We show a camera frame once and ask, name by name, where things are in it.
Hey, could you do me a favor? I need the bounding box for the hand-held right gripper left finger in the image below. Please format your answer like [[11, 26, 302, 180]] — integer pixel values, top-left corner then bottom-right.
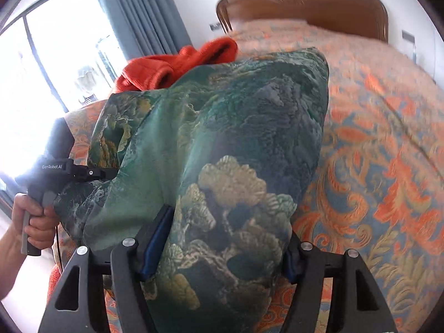
[[37, 204, 176, 333]]

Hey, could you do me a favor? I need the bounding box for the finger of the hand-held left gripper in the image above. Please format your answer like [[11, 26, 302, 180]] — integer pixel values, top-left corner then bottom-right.
[[66, 165, 118, 181]]

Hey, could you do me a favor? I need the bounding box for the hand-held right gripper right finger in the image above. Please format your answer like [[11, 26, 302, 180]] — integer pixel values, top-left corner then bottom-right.
[[279, 232, 399, 333]]

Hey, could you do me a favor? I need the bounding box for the green patterned padded jacket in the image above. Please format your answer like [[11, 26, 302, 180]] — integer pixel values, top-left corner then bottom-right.
[[54, 47, 329, 333]]

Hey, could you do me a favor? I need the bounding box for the person's left forearm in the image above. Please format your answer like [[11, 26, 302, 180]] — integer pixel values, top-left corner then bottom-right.
[[0, 227, 29, 301]]

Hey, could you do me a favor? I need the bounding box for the person's left hand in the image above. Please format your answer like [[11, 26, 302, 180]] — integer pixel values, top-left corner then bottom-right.
[[11, 193, 57, 250]]

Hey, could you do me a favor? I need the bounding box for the hanging laundry outside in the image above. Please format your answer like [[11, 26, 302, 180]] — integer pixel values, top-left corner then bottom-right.
[[74, 66, 100, 105]]

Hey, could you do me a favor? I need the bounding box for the large window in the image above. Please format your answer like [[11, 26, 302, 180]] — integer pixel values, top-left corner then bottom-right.
[[0, 0, 129, 216]]

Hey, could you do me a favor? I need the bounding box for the orange fleece garment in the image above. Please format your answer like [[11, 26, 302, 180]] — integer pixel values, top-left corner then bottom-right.
[[114, 37, 238, 92]]

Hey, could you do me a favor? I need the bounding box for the orange paisley duvet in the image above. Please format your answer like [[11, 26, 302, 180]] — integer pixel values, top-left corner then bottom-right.
[[52, 19, 444, 333]]

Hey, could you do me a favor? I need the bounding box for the grey-blue curtain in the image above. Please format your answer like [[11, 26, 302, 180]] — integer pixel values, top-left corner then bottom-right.
[[91, 0, 193, 77]]

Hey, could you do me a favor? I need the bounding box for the wooden headboard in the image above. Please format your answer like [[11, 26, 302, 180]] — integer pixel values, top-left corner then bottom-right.
[[216, 0, 388, 44]]

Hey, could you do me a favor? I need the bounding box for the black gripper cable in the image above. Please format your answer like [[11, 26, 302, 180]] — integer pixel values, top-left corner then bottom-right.
[[52, 225, 65, 273]]

